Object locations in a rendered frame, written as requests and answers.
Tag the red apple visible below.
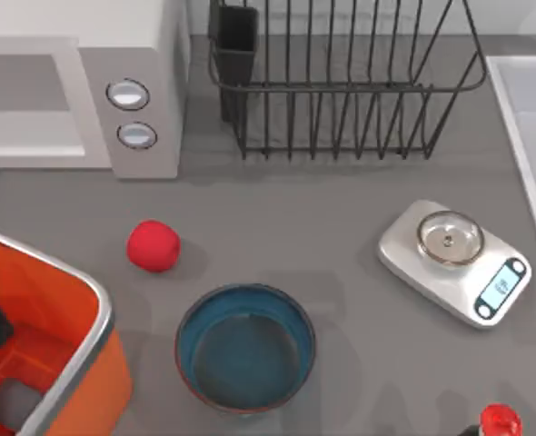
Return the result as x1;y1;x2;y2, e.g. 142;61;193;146
126;220;182;273

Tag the blue bowl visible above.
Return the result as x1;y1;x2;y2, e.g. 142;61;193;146
174;283;317;417

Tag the round grey microwave knob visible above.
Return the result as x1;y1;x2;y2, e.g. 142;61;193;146
105;78;151;112
115;121;159;150

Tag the black cutlery holder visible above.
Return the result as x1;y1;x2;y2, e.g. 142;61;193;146
207;0;260;123

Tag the white kitchen scale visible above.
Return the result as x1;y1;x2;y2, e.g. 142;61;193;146
377;199;533;331

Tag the pale microwave oven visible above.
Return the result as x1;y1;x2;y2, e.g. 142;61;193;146
0;35;192;182

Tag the orange basket with metal rim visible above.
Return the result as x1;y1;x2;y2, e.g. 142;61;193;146
0;225;134;436

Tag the dark bottle with red cap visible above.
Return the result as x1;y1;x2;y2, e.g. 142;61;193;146
457;403;523;436

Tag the black wire dish rack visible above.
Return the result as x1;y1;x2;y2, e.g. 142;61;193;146
207;0;488;161

